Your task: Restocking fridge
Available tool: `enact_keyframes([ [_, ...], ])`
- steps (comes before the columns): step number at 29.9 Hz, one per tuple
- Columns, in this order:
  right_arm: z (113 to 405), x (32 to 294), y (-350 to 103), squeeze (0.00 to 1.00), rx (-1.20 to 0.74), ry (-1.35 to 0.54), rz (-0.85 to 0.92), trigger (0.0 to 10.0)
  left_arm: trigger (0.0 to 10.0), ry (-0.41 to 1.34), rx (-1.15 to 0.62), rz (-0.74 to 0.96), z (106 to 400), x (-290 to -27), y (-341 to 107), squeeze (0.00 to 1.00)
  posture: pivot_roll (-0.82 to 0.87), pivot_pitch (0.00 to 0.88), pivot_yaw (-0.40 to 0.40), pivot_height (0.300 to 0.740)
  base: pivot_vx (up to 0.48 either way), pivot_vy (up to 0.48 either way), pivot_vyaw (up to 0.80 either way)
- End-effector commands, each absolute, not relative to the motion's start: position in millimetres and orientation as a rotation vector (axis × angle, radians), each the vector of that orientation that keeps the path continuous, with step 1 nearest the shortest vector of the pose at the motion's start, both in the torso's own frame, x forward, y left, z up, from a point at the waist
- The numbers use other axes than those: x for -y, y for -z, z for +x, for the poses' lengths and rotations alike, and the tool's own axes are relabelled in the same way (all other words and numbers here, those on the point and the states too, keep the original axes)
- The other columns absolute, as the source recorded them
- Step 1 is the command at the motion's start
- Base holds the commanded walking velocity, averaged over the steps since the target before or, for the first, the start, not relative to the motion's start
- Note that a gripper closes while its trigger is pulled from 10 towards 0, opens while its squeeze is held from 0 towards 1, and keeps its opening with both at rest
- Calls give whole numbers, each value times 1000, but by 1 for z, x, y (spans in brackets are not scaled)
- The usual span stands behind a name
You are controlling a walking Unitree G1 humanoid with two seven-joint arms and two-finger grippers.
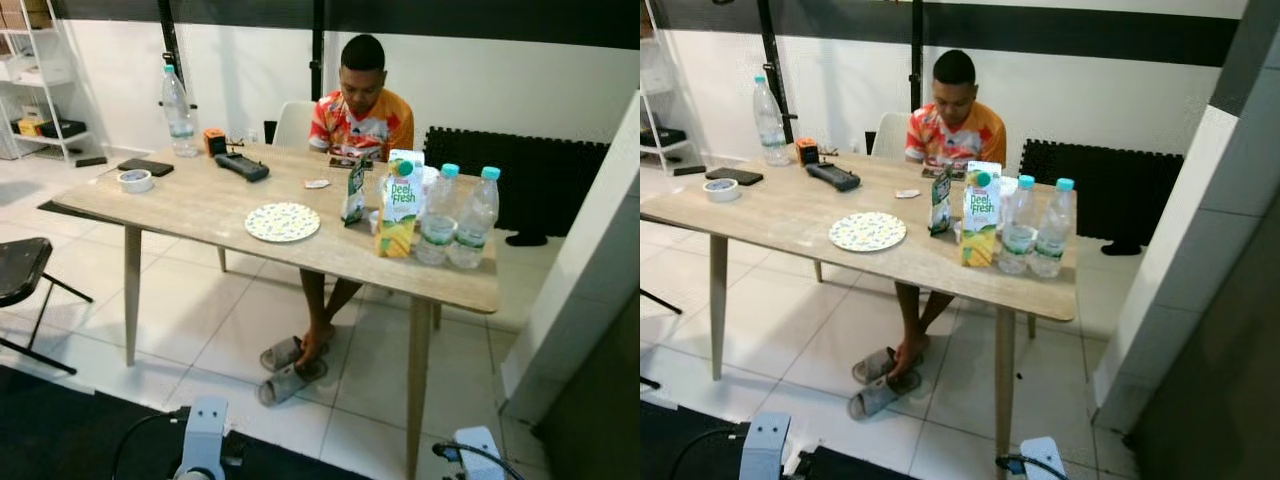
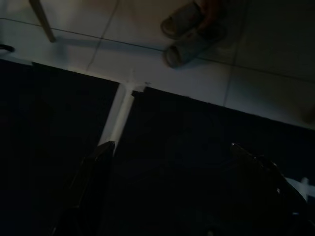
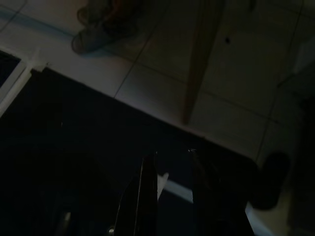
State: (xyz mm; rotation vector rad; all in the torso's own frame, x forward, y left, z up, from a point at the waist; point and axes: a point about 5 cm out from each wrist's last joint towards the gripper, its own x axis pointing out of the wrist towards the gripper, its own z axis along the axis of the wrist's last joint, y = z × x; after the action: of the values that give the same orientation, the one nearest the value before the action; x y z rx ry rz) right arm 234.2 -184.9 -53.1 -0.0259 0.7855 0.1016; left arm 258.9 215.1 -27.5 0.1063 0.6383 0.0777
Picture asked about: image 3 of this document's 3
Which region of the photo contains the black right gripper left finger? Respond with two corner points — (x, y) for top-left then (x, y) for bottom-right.
(115, 153), (158, 236)

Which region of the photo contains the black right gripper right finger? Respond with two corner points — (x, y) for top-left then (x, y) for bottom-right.
(191, 149), (250, 236)

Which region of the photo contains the black robot foot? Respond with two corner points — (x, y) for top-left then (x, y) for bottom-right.
(250, 151), (291, 211)

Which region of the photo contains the light wooden table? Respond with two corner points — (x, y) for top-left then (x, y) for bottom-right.
(182, 0), (225, 125)

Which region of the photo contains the person foot in grey slipper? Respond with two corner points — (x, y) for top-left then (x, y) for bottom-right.
(70, 0), (140, 54)

